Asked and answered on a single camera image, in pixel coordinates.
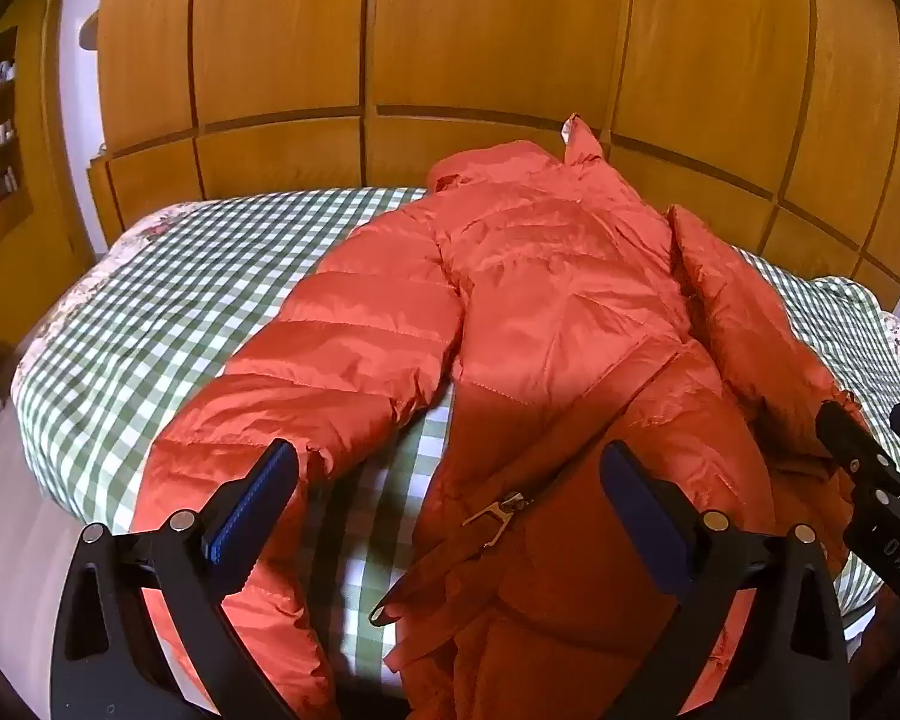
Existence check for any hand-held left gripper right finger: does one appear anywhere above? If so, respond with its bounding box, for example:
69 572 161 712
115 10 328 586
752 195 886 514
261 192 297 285
600 440 848 720

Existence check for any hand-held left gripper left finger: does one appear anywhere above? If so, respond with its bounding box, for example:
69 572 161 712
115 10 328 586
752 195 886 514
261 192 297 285
49 439 302 720

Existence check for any orange puffer jacket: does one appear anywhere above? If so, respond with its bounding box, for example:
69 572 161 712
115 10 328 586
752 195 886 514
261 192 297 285
131 114 875 720

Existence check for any green checked bed sheet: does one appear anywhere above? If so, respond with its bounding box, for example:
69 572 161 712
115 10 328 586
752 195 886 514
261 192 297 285
26 187 900 683

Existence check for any wooden shelf cabinet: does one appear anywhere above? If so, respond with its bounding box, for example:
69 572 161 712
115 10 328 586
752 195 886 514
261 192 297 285
0 0 102 335

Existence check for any wooden wardrobe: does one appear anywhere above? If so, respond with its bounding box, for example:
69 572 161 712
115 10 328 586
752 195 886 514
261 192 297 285
90 0 900 308

